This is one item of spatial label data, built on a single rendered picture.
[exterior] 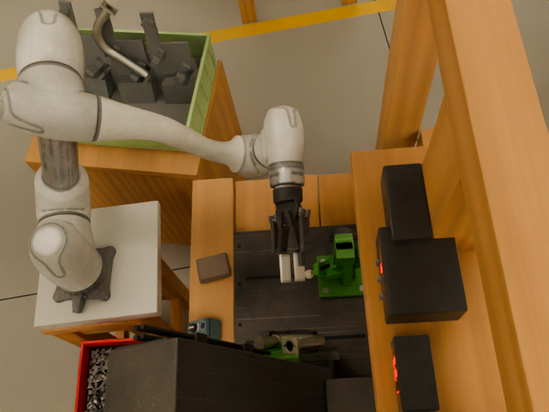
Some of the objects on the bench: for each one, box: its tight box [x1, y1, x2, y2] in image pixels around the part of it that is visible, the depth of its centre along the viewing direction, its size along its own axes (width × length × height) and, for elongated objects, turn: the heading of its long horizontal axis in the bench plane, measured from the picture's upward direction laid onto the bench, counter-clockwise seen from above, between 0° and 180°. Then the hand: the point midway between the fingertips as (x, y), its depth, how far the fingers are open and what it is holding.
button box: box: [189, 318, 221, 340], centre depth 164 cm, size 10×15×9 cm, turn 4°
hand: (292, 268), depth 138 cm, fingers open, 4 cm apart
